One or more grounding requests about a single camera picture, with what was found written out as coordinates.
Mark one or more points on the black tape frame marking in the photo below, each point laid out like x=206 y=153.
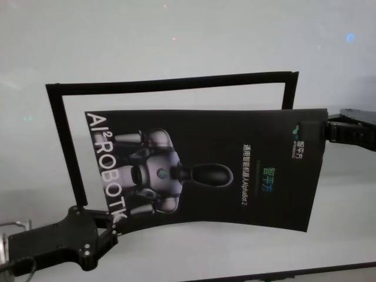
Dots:
x=176 y=82

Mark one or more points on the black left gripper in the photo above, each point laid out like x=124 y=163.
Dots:
x=58 y=241

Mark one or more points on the grey and black left arm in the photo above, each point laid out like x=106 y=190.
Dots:
x=3 y=249

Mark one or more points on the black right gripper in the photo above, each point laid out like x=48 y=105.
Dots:
x=352 y=129

